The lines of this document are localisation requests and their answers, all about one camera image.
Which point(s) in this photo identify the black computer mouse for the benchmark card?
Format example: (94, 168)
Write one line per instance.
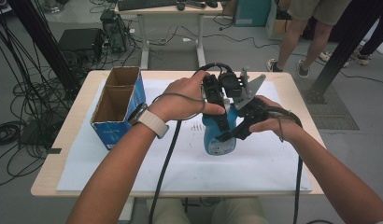
(181, 6)

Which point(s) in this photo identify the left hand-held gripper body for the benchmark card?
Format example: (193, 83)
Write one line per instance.
(216, 88)

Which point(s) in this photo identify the small black computer tower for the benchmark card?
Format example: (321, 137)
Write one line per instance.
(115, 29)

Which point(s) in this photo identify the white-legged wooden desk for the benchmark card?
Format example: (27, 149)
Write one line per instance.
(167, 12)

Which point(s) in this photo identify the black tape strip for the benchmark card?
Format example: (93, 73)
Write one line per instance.
(54, 151)

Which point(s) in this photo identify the black metal frame post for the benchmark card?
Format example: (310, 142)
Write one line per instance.
(345, 49)
(40, 40)

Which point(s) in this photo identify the flat black computer case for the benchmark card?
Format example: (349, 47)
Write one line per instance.
(80, 42)

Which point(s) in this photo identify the blue cardboard box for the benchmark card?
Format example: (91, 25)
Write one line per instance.
(118, 130)

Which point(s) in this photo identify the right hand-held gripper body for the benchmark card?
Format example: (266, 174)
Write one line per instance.
(255, 112)

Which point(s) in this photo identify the white table mat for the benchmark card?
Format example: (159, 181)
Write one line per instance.
(211, 171)

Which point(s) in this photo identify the teal carton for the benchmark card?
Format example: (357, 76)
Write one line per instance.
(252, 12)

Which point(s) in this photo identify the blue detergent bottle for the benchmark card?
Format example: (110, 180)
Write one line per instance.
(211, 137)

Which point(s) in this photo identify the person's beige pants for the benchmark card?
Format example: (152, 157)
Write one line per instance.
(211, 211)

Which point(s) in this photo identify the person's left hand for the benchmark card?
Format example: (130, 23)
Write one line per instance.
(180, 99)

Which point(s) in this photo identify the black keyboard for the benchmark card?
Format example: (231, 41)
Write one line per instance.
(146, 4)

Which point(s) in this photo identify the grey floor base plate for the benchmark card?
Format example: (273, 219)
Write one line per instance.
(336, 116)

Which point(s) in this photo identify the person's right hand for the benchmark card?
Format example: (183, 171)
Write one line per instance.
(283, 124)

